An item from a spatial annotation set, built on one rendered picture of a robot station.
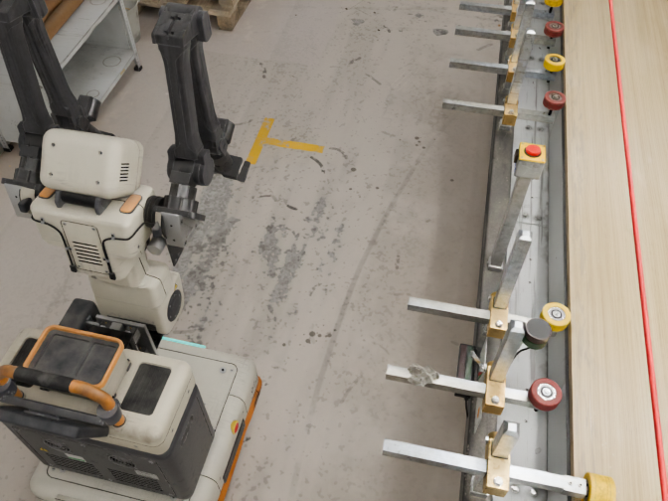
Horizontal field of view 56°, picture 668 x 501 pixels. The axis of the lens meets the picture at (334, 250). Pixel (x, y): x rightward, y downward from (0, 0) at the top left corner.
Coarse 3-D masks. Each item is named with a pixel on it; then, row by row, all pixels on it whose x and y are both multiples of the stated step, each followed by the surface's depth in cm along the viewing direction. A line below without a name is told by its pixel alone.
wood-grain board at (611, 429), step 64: (576, 0) 283; (640, 0) 283; (576, 64) 252; (640, 64) 252; (576, 128) 227; (640, 128) 227; (576, 192) 207; (640, 192) 207; (576, 256) 190; (576, 320) 176; (640, 320) 176; (576, 384) 164; (640, 384) 164; (576, 448) 153; (640, 448) 153
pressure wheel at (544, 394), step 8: (536, 384) 163; (544, 384) 163; (552, 384) 163; (528, 392) 165; (536, 392) 162; (544, 392) 162; (552, 392) 162; (560, 392) 162; (536, 400) 160; (544, 400) 160; (552, 400) 160; (560, 400) 160; (544, 408) 161; (552, 408) 161
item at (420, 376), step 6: (414, 366) 171; (420, 366) 171; (426, 366) 171; (414, 372) 170; (420, 372) 169; (426, 372) 170; (432, 372) 170; (414, 378) 168; (420, 378) 168; (426, 378) 168; (432, 378) 169; (438, 378) 169; (414, 384) 168; (420, 384) 168
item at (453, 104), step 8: (448, 104) 249; (456, 104) 249; (464, 104) 248; (472, 104) 248; (480, 104) 248; (488, 104) 248; (480, 112) 249; (488, 112) 248; (496, 112) 247; (520, 112) 245; (528, 112) 245; (536, 112) 245; (544, 112) 245; (552, 112) 245; (536, 120) 246; (544, 120) 245; (552, 120) 244
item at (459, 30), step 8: (456, 32) 279; (464, 32) 278; (472, 32) 278; (480, 32) 277; (488, 32) 276; (496, 32) 276; (504, 32) 276; (504, 40) 277; (536, 40) 274; (544, 40) 273; (552, 40) 272
